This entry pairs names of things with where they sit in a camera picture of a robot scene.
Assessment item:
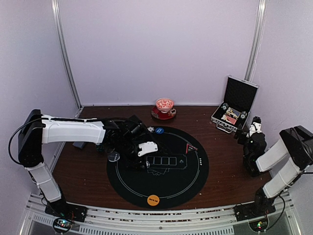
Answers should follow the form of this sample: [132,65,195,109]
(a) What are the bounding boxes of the chip roll in case right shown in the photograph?
[239,111,248,120]

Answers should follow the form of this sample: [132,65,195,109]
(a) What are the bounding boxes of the clear dealer button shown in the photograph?
[107,151,120,163]

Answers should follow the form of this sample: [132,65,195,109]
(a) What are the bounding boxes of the left aluminium frame post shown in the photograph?
[51,0,82,109]

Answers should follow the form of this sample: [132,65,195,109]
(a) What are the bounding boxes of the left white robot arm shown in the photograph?
[8,109,158,217]

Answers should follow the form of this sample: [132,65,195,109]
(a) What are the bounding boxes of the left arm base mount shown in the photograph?
[40,191,88,235]

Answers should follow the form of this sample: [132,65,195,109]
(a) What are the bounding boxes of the grey card deck box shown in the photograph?
[72,141,87,149]

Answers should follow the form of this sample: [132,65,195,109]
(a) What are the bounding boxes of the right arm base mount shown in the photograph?
[234,195,276,232]

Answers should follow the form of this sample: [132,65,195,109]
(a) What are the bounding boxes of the right aluminium frame post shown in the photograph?
[245,0,267,82]

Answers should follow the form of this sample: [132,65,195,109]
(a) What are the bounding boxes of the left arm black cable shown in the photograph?
[8,117,108,167]

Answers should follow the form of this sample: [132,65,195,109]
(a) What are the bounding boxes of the triangular all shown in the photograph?
[186,143,198,154]

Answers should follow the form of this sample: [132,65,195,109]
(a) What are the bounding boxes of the red patterned bowl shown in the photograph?
[156,98,174,113]

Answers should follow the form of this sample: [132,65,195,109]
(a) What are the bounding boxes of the blue small blind button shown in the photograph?
[155,127,164,134]

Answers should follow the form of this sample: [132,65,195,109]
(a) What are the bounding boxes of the chip roll in case left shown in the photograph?
[221,103,229,111]

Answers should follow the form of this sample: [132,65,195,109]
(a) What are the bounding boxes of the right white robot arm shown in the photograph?
[234,122,313,216]

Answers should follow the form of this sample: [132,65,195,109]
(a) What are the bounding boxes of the aluminium frame post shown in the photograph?
[51,0,82,109]
[245,0,267,82]

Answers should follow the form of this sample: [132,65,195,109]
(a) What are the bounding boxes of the aluminium poker case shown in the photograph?
[211,76,259,134]

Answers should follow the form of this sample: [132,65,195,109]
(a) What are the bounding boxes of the orange big blind button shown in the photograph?
[147,194,160,207]

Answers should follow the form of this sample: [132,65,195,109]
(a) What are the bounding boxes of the round black poker mat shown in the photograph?
[107,126,209,210]

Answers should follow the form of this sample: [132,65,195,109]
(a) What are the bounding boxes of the red floral saucer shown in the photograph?
[151,106,177,120]

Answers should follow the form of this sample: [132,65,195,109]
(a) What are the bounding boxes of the playing card deck in case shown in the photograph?
[226,107,241,119]

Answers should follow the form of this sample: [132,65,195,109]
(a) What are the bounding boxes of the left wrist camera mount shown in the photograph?
[137,141,158,157]

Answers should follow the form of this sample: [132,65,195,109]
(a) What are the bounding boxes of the red playing card deck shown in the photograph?
[221,115,237,125]

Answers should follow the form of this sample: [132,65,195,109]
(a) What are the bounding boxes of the chip roll in case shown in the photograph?
[239,111,248,120]
[221,103,229,111]

